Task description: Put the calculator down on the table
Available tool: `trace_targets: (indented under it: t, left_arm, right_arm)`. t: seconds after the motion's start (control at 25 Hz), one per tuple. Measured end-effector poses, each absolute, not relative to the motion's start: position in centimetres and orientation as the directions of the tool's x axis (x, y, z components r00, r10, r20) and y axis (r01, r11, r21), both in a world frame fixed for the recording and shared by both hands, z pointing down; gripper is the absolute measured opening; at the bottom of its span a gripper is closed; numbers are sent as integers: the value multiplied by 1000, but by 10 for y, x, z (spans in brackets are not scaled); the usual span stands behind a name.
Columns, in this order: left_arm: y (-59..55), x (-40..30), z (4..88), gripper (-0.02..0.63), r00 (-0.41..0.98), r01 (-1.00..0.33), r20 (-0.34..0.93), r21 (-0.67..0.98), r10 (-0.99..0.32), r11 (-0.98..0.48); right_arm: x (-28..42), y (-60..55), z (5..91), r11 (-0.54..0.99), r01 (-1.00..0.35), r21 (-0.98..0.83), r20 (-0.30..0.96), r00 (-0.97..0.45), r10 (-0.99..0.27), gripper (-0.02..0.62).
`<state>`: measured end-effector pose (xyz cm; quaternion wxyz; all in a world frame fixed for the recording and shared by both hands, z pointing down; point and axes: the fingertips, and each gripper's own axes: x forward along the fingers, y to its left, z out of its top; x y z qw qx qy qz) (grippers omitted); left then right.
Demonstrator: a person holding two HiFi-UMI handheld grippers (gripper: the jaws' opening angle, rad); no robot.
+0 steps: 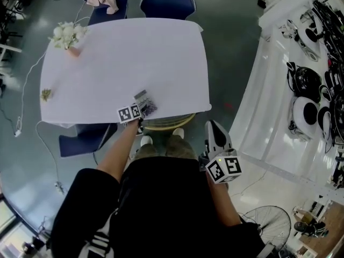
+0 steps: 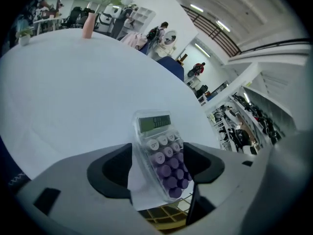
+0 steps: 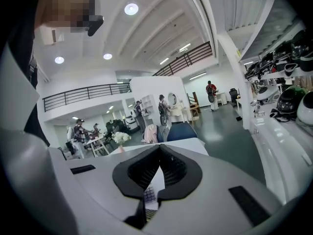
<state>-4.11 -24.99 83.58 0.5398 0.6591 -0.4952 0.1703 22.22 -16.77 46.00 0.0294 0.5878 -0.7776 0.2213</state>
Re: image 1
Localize small dried plant sprig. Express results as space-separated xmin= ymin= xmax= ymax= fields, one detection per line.
xmin=40 ymin=89 xmax=53 ymax=103

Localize white covered side table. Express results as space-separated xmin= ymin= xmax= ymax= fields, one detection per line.
xmin=228 ymin=0 xmax=344 ymax=196

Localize table with white tablecloth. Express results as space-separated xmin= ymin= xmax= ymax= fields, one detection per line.
xmin=39 ymin=17 xmax=212 ymax=126

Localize white flower bouquet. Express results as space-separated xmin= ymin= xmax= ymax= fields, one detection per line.
xmin=48 ymin=21 xmax=90 ymax=51

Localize pink vase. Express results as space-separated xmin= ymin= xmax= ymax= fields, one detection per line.
xmin=66 ymin=47 xmax=82 ymax=59

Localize yellow wire stool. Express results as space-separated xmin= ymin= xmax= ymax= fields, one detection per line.
xmin=144 ymin=113 xmax=197 ymax=132

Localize person's left forearm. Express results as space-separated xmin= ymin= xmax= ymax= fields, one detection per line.
xmin=96 ymin=121 xmax=141 ymax=183

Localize white and black headset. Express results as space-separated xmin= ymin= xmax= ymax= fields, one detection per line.
xmin=291 ymin=95 xmax=321 ymax=142

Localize black helmet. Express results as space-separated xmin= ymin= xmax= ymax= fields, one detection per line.
xmin=292 ymin=66 xmax=323 ymax=103

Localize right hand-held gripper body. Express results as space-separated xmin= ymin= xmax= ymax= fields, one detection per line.
xmin=198 ymin=147 xmax=242 ymax=184

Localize person's olive trousers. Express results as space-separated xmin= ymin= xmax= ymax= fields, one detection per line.
xmin=133 ymin=134 xmax=198 ymax=161

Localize white power cable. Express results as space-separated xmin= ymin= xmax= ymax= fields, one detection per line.
xmin=35 ymin=121 xmax=61 ymax=184
xmin=15 ymin=54 xmax=46 ymax=131

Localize person's right forearm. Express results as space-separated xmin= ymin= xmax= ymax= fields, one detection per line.
xmin=208 ymin=181 xmax=242 ymax=227

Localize black standing fan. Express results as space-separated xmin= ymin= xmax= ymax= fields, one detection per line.
xmin=238 ymin=205 xmax=292 ymax=253

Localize person's black shirt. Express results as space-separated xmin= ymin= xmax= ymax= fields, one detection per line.
xmin=51 ymin=156 xmax=273 ymax=258

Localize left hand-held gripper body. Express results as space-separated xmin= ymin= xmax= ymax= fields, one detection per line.
xmin=117 ymin=104 xmax=145 ymax=126

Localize blue chair with grey trim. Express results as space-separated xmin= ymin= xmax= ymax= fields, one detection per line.
xmin=58 ymin=123 xmax=118 ymax=159

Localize blue chair with pink garment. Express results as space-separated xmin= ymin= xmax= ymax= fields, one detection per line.
xmin=83 ymin=0 xmax=130 ymax=26

